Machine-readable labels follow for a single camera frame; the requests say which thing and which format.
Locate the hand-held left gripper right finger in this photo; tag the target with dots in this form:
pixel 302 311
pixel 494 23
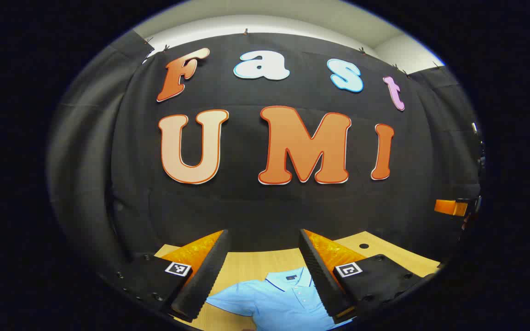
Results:
pixel 320 276

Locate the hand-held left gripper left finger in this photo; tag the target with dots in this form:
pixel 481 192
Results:
pixel 205 276

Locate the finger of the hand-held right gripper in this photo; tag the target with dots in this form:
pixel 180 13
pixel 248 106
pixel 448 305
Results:
pixel 449 207

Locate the light blue T-shirt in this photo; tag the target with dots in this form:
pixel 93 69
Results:
pixel 279 303

